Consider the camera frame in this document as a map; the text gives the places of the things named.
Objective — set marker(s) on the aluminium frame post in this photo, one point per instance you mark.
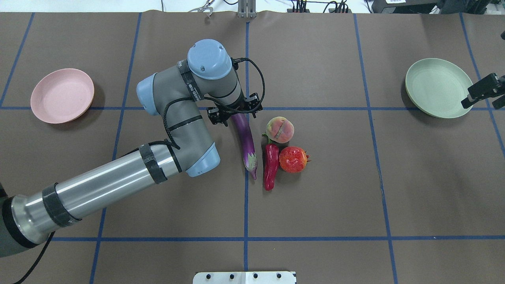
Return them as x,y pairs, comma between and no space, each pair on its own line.
247,9

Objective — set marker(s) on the pink plate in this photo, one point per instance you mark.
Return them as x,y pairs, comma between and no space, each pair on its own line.
62,96

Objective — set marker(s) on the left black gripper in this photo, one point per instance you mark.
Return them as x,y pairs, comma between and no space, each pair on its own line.
235,109

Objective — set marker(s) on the red pomegranate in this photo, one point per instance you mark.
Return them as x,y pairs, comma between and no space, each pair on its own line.
293,159

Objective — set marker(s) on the yellow pink peach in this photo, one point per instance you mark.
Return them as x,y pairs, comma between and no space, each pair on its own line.
280,130

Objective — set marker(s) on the green plate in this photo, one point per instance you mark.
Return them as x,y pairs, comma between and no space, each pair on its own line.
437,87

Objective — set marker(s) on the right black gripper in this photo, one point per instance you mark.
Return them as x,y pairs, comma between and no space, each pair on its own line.
482,91

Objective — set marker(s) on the purple eggplant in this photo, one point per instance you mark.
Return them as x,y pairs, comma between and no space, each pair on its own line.
247,144

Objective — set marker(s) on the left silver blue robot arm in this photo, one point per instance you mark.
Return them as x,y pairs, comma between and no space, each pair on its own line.
207,73

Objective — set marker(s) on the red chili pepper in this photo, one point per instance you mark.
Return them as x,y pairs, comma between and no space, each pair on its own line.
271,163

